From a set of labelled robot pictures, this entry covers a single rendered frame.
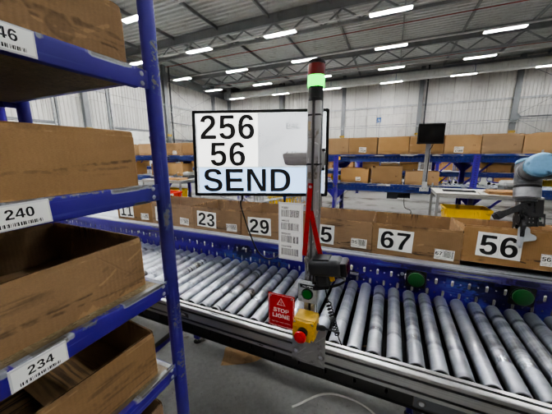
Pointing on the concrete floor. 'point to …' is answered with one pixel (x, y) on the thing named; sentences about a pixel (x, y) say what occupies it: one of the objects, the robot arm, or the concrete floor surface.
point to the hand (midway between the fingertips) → (517, 245)
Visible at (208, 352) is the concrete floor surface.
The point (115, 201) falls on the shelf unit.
